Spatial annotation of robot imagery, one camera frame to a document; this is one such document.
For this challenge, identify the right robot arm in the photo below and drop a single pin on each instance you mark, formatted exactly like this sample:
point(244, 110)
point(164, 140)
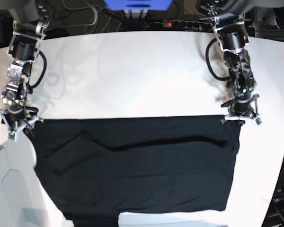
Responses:
point(30, 23)

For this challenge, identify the black T-shirt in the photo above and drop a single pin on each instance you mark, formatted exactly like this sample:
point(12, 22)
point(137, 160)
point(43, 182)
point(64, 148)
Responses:
point(94, 170)

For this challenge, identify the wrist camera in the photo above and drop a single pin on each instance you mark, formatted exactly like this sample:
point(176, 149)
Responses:
point(256, 121)
point(12, 135)

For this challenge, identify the black power strip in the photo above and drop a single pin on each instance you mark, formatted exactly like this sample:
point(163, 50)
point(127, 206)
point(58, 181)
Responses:
point(183, 25)

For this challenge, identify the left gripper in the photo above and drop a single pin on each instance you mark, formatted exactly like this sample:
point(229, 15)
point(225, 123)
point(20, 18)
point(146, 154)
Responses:
point(241, 110)

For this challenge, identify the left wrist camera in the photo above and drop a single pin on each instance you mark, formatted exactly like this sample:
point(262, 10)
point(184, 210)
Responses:
point(256, 121)

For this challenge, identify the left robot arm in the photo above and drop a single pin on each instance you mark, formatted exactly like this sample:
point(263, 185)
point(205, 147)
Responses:
point(231, 35)

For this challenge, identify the blue box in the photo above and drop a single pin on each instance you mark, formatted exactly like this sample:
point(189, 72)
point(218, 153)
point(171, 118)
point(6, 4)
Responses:
point(138, 4)

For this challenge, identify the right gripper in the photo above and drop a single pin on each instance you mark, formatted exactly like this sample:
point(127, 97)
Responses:
point(18, 118)

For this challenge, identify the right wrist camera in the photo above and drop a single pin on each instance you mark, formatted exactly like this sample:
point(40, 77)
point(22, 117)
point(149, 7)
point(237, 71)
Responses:
point(12, 135)

